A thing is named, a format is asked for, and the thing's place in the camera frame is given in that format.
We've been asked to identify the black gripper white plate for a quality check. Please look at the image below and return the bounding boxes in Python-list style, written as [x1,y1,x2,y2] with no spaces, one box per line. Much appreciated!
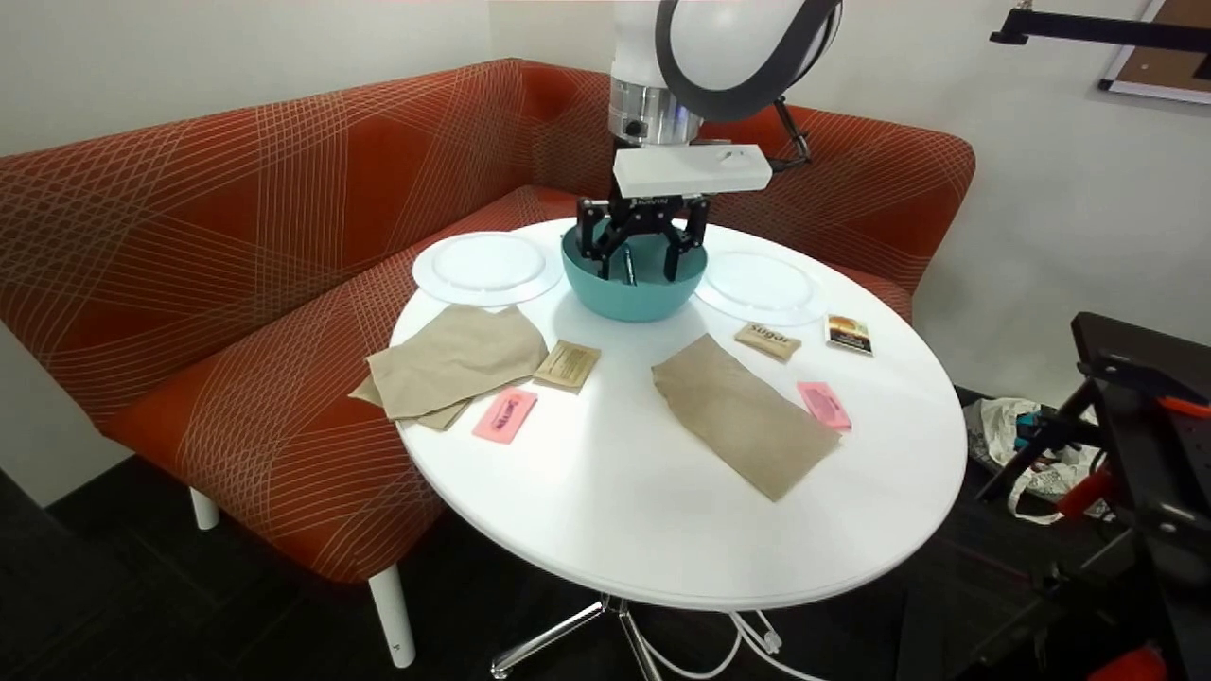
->
[574,143,772,279]

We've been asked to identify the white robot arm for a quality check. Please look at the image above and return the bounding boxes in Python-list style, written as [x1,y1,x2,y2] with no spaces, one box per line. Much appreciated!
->
[574,0,844,279]

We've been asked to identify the teal plastic bowl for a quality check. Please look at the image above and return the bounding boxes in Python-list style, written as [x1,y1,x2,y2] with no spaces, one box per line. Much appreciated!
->
[560,235,708,322]

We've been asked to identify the right white plate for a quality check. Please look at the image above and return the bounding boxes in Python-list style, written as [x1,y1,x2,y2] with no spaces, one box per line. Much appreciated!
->
[699,245,812,322]

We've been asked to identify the white plate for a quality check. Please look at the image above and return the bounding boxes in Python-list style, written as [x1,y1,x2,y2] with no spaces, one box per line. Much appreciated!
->
[414,233,560,306]
[699,245,812,322]

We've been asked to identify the left brown sugar packet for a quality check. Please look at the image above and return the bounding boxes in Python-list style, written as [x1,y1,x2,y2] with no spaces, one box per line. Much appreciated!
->
[532,340,603,395]

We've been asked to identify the brown sugar packet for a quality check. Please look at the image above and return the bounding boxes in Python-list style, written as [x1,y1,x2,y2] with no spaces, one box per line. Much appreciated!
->
[532,340,603,395]
[735,322,801,364]

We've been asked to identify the left white plate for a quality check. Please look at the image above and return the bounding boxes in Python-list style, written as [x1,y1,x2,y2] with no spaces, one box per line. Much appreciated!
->
[414,233,560,306]

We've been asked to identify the right brown sugar packet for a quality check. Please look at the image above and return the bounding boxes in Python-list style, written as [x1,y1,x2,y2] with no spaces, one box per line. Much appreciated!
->
[735,322,801,364]

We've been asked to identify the right beige cloth napkin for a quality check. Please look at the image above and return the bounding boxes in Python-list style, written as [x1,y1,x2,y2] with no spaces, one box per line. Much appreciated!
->
[650,337,839,505]

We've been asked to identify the beige cloth napkin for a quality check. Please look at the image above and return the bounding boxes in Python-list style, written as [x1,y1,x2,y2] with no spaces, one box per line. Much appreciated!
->
[353,306,549,433]
[650,337,839,505]

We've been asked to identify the left pink packet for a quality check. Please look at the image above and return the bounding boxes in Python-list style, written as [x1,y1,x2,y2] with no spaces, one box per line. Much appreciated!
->
[478,389,539,442]

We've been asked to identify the pink packet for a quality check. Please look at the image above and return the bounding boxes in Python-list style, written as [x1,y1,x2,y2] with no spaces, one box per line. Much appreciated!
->
[797,381,851,433]
[478,389,539,442]

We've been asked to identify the dark yellow small packet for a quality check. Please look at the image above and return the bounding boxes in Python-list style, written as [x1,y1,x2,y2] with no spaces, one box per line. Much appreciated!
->
[826,315,873,355]

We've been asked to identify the right pink packet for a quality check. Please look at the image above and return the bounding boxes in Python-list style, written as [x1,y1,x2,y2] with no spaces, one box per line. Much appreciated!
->
[797,381,851,433]

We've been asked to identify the left beige cloth napkin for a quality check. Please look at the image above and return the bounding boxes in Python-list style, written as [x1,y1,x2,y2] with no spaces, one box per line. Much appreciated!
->
[353,306,549,433]

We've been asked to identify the chrome table base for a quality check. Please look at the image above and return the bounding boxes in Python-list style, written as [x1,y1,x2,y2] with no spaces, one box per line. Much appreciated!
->
[487,597,661,681]

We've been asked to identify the white bag on floor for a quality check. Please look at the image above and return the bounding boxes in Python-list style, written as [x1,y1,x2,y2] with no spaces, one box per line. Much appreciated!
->
[964,399,1105,525]

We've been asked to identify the orange patterned corner sofa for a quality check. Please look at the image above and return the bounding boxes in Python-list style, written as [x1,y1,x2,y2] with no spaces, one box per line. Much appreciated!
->
[0,62,973,610]

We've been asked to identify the black red equipment cart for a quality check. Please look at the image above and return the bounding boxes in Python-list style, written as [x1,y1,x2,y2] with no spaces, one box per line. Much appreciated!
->
[959,310,1211,681]

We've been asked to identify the white cable under table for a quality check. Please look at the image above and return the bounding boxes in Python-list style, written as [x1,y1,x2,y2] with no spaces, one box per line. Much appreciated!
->
[618,602,826,681]

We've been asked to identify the black wall mounted bar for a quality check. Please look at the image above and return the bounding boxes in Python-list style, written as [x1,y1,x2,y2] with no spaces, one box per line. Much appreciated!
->
[992,8,1211,54]

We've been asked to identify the framed board on wall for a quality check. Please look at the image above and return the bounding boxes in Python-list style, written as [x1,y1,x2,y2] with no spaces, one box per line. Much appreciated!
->
[1099,0,1211,105]

